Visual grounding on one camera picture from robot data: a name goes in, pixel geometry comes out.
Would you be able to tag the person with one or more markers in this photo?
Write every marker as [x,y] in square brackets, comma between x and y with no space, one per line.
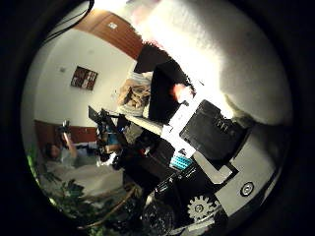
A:
[70,154]

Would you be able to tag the black metal stand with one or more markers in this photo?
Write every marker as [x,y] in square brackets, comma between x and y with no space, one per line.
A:
[131,154]

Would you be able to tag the black monitor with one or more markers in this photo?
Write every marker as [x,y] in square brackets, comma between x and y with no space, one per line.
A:
[94,114]

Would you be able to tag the brown plush pile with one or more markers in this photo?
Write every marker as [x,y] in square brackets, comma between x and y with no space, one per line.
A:
[134,95]

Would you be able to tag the brown wooden door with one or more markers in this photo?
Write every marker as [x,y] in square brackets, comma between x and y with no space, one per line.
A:
[114,32]

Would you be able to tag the green leafy plant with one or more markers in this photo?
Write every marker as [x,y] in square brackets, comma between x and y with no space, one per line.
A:
[65,196]

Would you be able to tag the dark framed wall picture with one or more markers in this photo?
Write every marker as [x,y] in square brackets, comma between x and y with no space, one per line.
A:
[84,78]

